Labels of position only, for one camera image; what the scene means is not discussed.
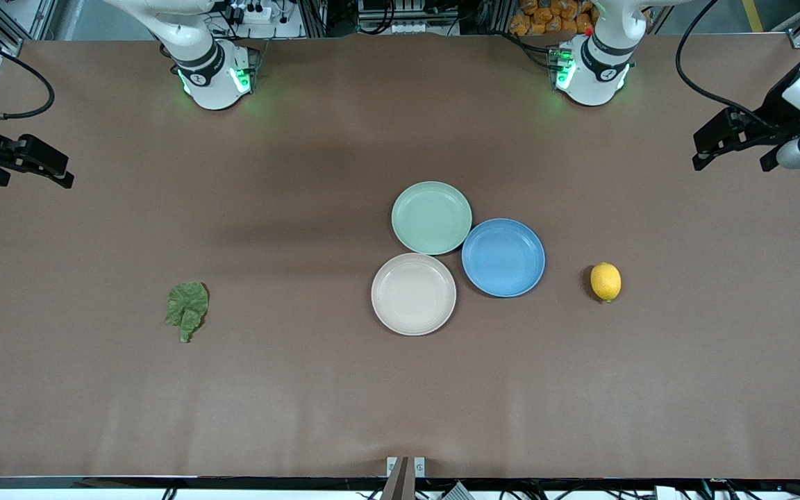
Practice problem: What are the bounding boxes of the yellow lemon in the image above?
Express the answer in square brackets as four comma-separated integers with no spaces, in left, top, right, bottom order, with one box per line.
[590,262,622,303]

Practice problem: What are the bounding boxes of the green lettuce leaf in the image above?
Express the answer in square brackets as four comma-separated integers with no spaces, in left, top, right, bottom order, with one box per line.
[165,281,210,344]

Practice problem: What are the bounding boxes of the orange snack bags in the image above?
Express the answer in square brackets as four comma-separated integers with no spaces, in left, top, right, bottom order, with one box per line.
[509,0,599,37]

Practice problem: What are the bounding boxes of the blue round plate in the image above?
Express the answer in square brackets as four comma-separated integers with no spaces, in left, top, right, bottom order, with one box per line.
[461,218,546,298]

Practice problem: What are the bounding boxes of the white power strip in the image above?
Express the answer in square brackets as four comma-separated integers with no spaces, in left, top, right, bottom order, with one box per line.
[228,0,274,26]

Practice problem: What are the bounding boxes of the green round plate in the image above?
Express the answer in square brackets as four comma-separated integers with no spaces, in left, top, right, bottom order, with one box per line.
[392,181,473,256]

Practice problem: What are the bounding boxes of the black and white equipment box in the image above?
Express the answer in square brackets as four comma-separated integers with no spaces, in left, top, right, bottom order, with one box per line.
[357,0,467,36]

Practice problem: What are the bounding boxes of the beige round plate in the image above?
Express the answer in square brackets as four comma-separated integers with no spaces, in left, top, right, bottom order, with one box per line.
[371,253,457,337]

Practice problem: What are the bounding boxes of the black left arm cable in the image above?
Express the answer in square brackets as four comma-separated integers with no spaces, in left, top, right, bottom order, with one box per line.
[675,0,770,131]

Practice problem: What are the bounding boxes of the black base cable bundle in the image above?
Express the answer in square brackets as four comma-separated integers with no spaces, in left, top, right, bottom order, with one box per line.
[504,31,562,71]

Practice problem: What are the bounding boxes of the metal table edge bracket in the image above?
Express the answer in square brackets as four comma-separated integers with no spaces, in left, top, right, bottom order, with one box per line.
[386,456,426,479]

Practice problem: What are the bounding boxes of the brown camera mount pole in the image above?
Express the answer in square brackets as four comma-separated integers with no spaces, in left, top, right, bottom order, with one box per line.
[381,456,412,500]

